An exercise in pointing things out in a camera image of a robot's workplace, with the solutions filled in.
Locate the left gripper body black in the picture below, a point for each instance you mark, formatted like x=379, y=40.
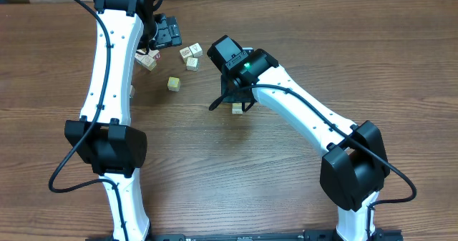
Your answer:
x=159, y=33

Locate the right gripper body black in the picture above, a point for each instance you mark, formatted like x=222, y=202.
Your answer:
x=231, y=96

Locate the wooden block red pencil picture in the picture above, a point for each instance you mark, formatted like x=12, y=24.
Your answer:
x=237, y=111

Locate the yellow wooden block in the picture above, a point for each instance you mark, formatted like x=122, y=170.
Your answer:
x=173, y=84
x=148, y=62

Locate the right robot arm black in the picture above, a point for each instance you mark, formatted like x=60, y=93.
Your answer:
x=354, y=164

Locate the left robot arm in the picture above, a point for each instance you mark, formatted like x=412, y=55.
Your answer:
x=102, y=135

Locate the wooden block red side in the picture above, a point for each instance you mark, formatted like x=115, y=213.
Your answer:
x=155, y=54

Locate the wooden block brown picture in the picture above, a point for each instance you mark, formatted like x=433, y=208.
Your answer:
x=185, y=54

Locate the wooden block ball picture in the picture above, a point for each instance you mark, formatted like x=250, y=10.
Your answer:
x=139, y=58

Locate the wooden block triangle picture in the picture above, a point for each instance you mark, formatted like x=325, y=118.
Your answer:
x=196, y=50

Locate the wooden block green picture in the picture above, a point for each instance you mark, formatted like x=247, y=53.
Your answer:
x=192, y=64

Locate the yellow top wooden block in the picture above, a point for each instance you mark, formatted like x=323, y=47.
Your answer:
x=173, y=84

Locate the wooden block teal side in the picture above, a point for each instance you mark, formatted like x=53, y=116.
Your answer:
x=132, y=91

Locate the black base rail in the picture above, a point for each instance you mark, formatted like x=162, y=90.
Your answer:
x=307, y=235

